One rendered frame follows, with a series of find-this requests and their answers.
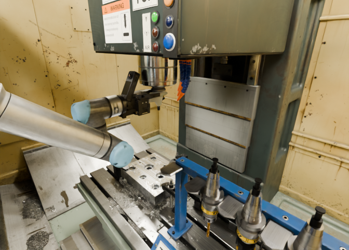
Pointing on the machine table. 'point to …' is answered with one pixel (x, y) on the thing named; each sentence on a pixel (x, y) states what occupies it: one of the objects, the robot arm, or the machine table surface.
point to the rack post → (180, 207)
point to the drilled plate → (146, 190)
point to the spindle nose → (157, 71)
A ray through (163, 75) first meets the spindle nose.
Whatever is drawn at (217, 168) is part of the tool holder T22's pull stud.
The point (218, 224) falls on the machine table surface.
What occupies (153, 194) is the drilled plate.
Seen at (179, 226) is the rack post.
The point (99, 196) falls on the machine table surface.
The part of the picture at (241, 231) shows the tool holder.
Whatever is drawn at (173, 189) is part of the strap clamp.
